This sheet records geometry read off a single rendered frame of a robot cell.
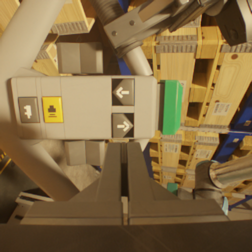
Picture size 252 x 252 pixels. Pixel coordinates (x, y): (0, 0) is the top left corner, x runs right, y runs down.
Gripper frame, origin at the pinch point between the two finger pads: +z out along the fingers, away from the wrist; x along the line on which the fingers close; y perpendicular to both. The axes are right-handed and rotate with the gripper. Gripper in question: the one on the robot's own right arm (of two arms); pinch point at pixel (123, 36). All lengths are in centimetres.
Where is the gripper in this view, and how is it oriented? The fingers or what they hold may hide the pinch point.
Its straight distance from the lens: 28.2
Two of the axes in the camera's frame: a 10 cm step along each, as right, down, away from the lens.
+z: -8.7, 4.8, 1.1
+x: 0.2, 2.6, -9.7
